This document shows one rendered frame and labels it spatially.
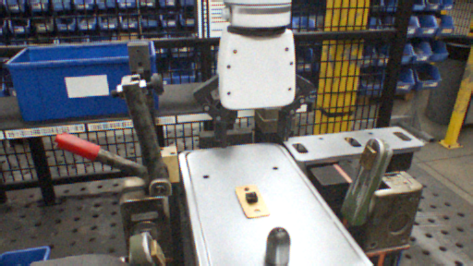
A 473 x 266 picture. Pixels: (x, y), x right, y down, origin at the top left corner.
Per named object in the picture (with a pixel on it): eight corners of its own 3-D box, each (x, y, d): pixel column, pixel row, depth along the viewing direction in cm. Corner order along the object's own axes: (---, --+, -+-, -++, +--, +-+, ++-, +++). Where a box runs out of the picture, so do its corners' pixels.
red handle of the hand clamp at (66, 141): (169, 183, 51) (55, 138, 45) (161, 195, 52) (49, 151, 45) (167, 168, 55) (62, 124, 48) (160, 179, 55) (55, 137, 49)
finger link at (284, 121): (286, 100, 50) (284, 143, 53) (308, 98, 51) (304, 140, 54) (279, 91, 53) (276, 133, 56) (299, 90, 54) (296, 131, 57)
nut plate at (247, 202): (271, 215, 55) (271, 209, 55) (247, 219, 54) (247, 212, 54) (255, 185, 63) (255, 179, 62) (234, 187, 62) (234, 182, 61)
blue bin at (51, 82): (160, 110, 86) (155, 54, 80) (19, 122, 79) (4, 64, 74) (157, 88, 100) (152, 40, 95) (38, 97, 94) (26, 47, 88)
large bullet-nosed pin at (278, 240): (292, 273, 47) (296, 234, 44) (269, 278, 46) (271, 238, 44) (284, 256, 50) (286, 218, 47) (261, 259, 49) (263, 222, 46)
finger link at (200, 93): (190, 73, 47) (195, 113, 49) (248, 66, 48) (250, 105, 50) (189, 70, 48) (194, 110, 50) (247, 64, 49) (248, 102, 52)
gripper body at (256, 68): (223, 25, 42) (223, 114, 47) (306, 22, 44) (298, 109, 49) (212, 16, 48) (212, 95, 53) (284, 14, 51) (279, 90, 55)
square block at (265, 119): (288, 234, 95) (298, 105, 80) (259, 238, 94) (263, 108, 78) (278, 214, 102) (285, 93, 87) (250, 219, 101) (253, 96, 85)
